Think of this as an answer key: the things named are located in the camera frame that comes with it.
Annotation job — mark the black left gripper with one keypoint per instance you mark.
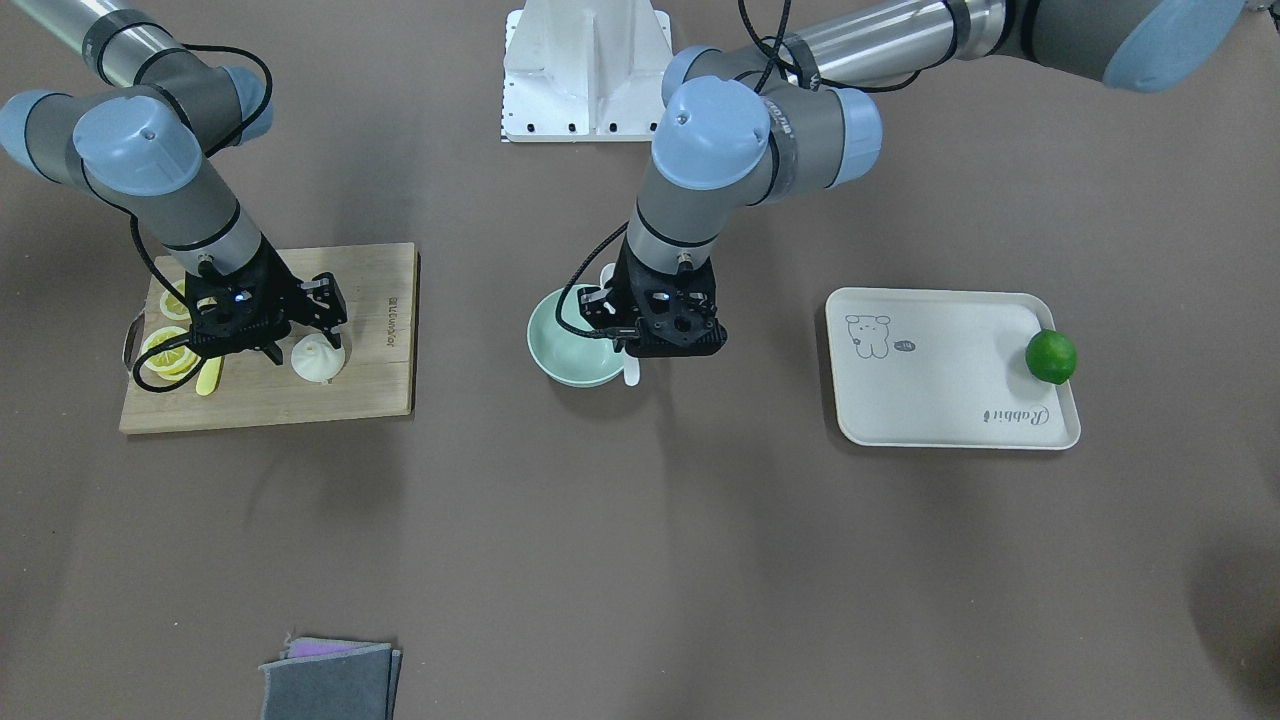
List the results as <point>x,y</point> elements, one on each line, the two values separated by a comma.
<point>622,283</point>

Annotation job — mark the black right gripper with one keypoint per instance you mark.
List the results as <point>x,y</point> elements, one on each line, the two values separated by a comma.
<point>283,290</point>

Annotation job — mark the white steamed bun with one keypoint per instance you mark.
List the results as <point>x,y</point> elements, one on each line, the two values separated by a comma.
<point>314,358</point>

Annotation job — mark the white ceramic soup spoon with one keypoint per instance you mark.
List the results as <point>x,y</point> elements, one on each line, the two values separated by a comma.
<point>631,372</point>

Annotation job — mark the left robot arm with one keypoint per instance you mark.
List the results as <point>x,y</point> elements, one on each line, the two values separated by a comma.
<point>796,112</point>

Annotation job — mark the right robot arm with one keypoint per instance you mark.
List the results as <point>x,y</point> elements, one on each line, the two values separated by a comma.
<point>145,147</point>

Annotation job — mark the mint green bowl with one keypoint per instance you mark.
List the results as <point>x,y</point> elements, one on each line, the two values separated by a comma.
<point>566,357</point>

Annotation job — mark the bamboo cutting board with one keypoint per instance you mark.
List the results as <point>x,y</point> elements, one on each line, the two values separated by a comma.
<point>380,283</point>

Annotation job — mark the yellow plastic knife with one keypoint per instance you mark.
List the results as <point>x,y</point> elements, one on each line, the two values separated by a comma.
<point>208,377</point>

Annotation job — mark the single lemon slice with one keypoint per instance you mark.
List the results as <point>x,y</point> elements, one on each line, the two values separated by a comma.
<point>172,307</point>

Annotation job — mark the stacked lemon slices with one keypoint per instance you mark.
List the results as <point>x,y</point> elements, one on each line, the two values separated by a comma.
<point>172,364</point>

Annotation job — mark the cream rabbit serving tray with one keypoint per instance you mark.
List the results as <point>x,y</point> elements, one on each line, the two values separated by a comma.
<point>943,368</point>

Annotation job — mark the grey folded cloth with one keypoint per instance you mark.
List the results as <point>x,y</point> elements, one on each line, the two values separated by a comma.
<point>321,678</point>

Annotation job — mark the green lime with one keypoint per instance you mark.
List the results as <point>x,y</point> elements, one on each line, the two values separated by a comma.
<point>1051,357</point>

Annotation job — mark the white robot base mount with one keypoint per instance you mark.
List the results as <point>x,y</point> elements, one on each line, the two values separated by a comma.
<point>584,71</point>

